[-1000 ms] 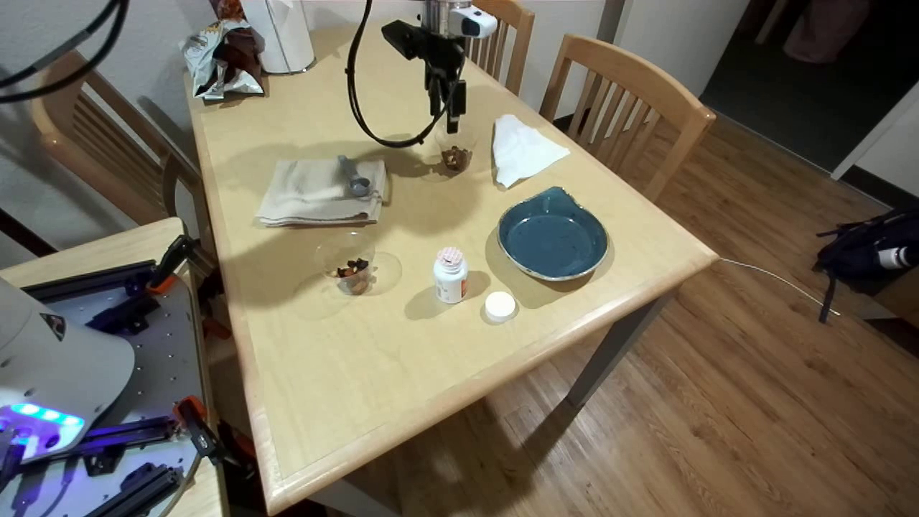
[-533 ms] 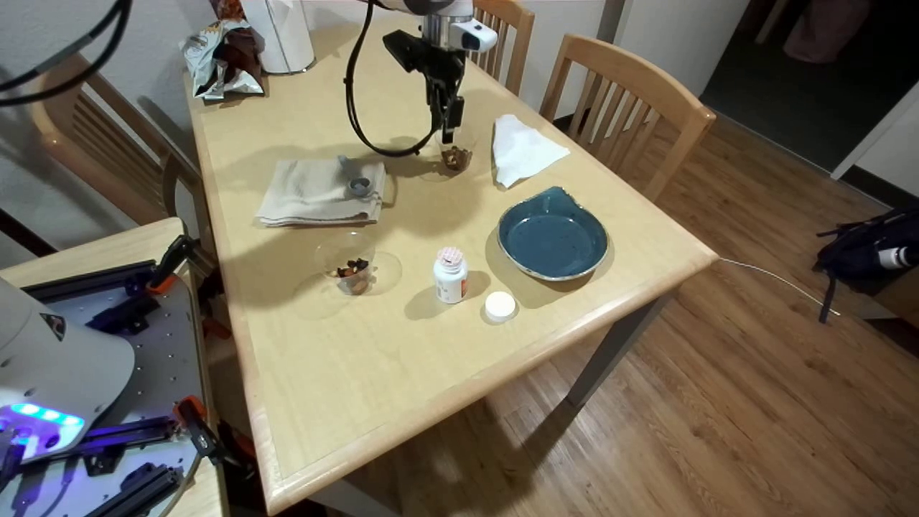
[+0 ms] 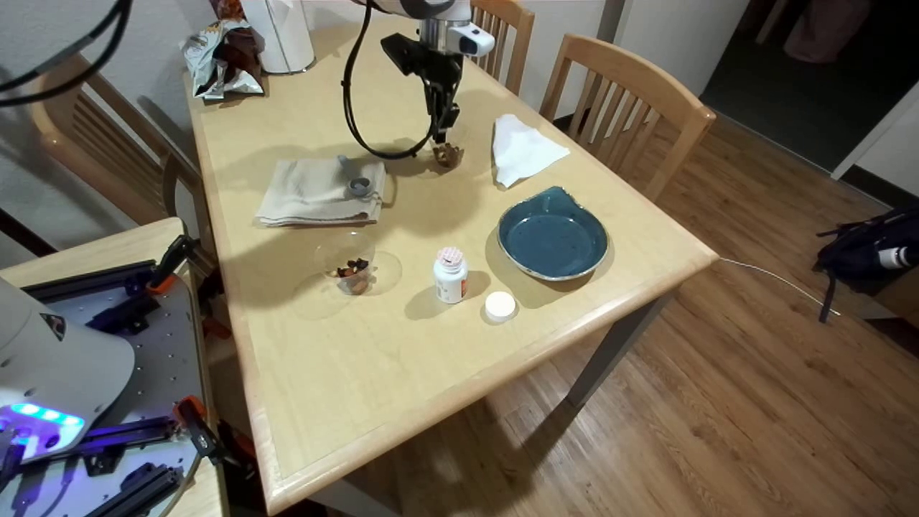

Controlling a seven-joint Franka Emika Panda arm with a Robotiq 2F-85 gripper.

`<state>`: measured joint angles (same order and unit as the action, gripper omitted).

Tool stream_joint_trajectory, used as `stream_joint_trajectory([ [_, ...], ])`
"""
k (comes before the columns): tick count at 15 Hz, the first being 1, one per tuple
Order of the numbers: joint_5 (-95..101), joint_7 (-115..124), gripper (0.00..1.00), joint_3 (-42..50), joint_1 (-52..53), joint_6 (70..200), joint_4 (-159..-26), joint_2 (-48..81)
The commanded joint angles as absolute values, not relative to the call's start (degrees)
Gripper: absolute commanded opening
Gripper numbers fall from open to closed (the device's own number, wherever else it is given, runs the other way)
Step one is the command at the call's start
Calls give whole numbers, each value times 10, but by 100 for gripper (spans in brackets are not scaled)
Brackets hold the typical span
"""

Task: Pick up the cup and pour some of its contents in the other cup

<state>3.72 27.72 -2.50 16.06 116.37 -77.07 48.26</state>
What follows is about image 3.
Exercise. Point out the white paper napkin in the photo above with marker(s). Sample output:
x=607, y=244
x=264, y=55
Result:
x=521, y=153

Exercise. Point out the white pill bottle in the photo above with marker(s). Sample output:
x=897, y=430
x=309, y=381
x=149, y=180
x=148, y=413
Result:
x=449, y=277

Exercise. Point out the white bottle cap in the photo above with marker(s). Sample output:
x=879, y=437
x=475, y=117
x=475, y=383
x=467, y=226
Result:
x=501, y=305

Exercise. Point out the small brown pinecone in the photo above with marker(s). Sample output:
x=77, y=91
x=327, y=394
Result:
x=357, y=277

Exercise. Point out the grey folded towel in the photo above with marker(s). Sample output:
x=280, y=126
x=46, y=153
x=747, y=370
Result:
x=304, y=196

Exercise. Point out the black orange clamp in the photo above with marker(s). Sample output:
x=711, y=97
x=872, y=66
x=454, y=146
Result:
x=177, y=257
x=195, y=417

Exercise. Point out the grey metal table leg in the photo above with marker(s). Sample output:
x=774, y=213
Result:
x=593, y=376

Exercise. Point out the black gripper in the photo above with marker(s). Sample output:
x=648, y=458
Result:
x=442, y=74

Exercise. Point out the black backpack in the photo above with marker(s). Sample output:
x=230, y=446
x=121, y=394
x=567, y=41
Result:
x=861, y=254

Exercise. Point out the light wooden dining chair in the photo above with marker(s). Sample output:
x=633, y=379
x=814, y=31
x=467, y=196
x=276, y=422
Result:
x=72, y=89
x=633, y=74
x=511, y=20

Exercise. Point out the white cylindrical container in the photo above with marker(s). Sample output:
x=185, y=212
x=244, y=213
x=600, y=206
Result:
x=283, y=33

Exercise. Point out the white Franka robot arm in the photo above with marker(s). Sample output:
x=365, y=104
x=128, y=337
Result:
x=449, y=20

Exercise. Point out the grey metal mounting plate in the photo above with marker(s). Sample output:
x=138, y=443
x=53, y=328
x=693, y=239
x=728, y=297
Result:
x=161, y=356

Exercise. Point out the blue ceramic plate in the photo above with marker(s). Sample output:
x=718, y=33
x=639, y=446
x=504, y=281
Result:
x=553, y=239

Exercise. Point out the wooden robot cart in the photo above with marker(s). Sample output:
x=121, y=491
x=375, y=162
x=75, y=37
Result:
x=95, y=245

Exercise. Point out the clear cup with nuts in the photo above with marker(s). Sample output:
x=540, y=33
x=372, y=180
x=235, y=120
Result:
x=445, y=156

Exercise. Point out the light blue measuring spoon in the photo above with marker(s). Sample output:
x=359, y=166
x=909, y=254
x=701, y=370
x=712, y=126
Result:
x=363, y=186

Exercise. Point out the crumpled foil snack bag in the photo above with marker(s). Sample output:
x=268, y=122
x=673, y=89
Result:
x=220, y=61

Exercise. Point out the black clamp bar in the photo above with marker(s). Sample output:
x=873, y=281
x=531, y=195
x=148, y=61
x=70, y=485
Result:
x=132, y=491
x=87, y=281

